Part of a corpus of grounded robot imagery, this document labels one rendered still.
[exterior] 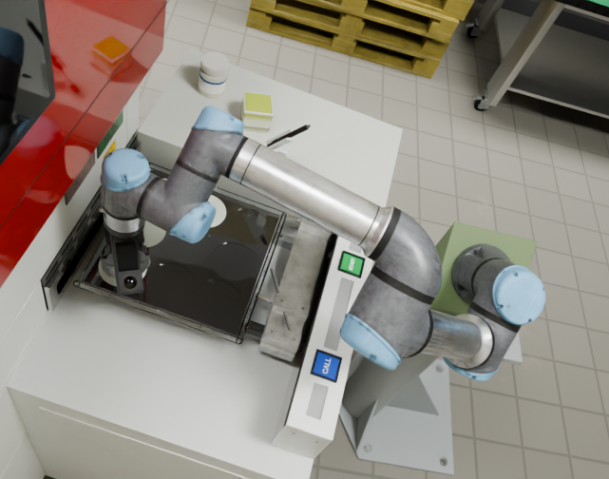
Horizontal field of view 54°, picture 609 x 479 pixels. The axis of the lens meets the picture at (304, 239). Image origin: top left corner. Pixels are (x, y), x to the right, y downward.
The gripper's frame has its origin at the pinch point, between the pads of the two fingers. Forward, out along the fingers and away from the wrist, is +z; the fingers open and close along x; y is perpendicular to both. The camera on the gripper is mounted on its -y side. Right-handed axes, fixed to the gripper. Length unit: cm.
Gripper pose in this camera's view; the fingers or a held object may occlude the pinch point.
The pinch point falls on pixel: (125, 282)
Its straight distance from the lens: 127.7
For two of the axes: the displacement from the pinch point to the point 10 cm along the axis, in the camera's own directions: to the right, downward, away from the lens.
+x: -9.4, 0.8, -3.4
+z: -2.4, 5.5, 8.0
